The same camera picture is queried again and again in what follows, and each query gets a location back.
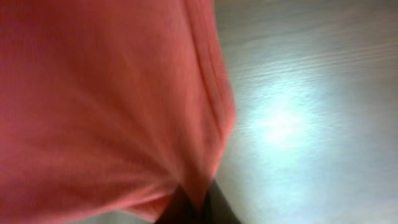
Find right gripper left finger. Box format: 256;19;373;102
154;186;196;224

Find orange printed t-shirt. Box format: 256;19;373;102
1;0;235;223

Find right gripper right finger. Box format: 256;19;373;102
201;180;241;224

